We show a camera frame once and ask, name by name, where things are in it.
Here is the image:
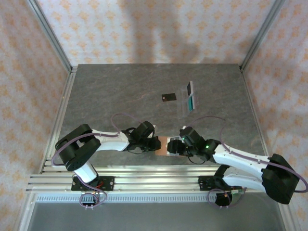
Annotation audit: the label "brown leather card holder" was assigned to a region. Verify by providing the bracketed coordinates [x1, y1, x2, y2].
[155, 136, 186, 156]

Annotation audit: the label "clear acrylic card stand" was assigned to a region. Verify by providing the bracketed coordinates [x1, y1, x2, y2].
[177, 81, 200, 118]

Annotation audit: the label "teal card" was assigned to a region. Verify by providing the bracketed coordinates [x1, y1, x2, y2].
[187, 95, 196, 112]

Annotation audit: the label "black card with red dot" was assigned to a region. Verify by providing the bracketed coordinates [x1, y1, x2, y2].
[161, 93, 177, 102]

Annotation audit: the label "aluminium mounting rails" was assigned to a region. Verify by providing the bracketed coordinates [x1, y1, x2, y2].
[26, 165, 289, 193]

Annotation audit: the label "grey metal panel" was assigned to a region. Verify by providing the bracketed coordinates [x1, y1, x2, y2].
[18, 192, 296, 231]

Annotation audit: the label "patterned backdrop cloth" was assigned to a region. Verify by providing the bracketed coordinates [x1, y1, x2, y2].
[36, 0, 277, 65]
[247, 0, 308, 231]
[0, 0, 70, 231]

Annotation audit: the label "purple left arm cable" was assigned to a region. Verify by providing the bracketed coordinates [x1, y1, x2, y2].
[51, 113, 145, 209]

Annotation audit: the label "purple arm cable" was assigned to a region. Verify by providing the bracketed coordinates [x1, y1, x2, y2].
[184, 116, 308, 209]
[51, 113, 145, 209]

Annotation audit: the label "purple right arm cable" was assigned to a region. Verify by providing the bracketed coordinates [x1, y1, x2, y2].
[184, 116, 308, 209]

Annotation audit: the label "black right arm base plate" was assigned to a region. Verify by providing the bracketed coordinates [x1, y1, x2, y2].
[197, 175, 242, 192]

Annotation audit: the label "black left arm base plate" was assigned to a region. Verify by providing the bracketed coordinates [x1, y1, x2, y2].
[71, 175, 115, 192]

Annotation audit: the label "black cable junction block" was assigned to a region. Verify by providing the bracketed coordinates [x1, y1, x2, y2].
[80, 193, 101, 208]
[215, 192, 233, 208]

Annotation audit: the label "slotted grey cable duct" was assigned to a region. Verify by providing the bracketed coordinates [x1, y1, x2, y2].
[33, 193, 244, 203]

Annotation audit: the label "aluminium table side rail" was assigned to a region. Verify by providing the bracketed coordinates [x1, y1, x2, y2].
[39, 68, 78, 174]
[240, 68, 274, 173]

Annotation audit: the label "aluminium frame post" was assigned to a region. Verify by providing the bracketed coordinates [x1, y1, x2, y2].
[26, 0, 78, 73]
[240, 0, 286, 72]

